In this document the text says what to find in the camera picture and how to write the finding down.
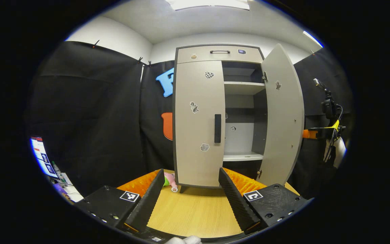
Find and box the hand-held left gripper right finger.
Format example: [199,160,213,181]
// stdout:
[218,167,314,235]

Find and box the grey double-door shoe cabinet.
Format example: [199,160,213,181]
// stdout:
[172,43,305,194]

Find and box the grey shoe cabinet door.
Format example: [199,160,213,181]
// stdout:
[174,60,226,188]
[259,43,305,187]

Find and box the computer monitor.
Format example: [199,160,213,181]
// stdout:
[30,136,58,178]

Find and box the narrow ceiling light panel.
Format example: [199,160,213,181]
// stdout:
[303,30,324,48]

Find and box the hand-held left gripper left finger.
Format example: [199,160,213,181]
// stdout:
[77,168,166,234]

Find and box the pink plush toy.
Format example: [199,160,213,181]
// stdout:
[163,172,179,193]

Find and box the black backdrop cloth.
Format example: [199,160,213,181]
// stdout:
[26,41,353,200]

